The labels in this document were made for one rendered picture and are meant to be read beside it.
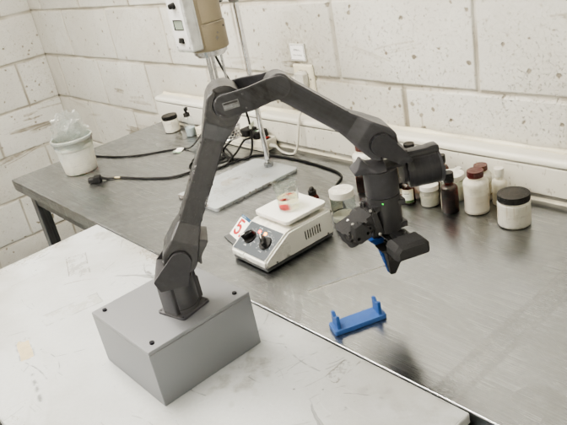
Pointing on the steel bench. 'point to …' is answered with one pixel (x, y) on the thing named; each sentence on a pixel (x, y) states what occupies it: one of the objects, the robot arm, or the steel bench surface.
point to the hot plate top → (290, 212)
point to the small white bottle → (498, 182)
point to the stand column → (251, 74)
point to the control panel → (258, 241)
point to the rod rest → (357, 319)
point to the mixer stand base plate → (242, 182)
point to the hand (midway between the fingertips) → (390, 255)
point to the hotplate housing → (291, 239)
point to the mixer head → (198, 27)
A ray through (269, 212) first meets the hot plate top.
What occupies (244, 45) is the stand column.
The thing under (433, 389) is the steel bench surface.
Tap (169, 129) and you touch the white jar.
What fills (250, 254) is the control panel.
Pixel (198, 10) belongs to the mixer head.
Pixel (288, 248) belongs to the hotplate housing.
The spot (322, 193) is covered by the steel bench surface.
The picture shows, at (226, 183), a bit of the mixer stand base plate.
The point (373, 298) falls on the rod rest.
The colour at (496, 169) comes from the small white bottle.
